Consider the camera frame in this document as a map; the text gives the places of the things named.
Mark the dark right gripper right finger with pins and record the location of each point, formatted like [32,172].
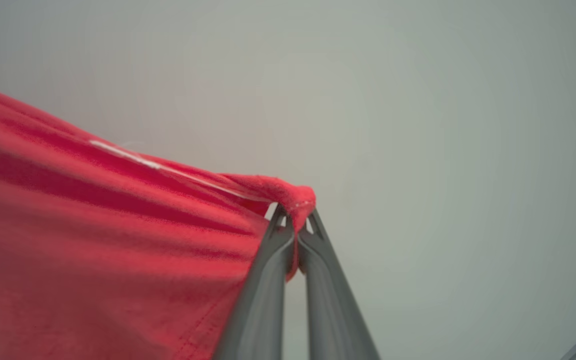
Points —
[330,310]

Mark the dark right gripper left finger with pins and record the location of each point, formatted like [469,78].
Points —
[263,300]

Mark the red and white garment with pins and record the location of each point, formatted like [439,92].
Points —
[93,240]

